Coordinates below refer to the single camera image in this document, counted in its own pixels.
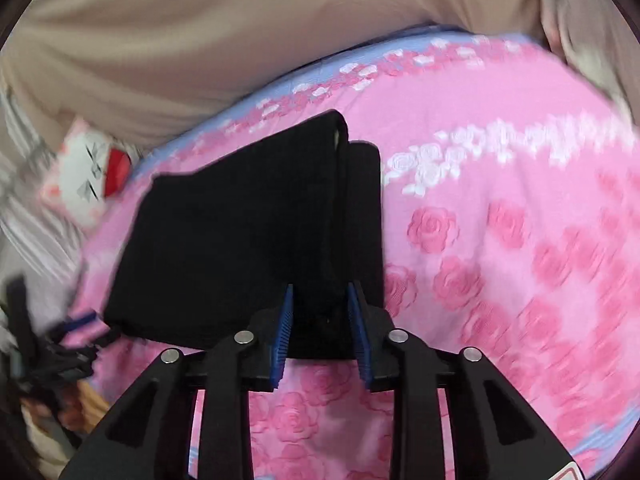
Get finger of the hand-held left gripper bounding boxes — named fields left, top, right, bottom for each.
left=47, top=310, right=123, bottom=361

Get beige cloth backdrop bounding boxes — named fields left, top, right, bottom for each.
left=0, top=0, right=601, bottom=153

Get pink rose bedsheet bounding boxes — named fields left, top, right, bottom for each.
left=65, top=24, right=640, bottom=480

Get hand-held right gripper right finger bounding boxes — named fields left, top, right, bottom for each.
left=346, top=280, right=577, bottom=480

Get black pants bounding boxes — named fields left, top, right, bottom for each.
left=102, top=109, right=387, bottom=360

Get pale floral quilt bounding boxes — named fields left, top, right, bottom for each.
left=537, top=0, right=640, bottom=126

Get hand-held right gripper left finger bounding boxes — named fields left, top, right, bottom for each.
left=59, top=284, right=296, bottom=480

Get tan crumpled clothing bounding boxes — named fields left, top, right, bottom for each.
left=20, top=385, right=108, bottom=476

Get cat face pillow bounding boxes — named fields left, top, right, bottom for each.
left=39, top=117, right=133, bottom=231

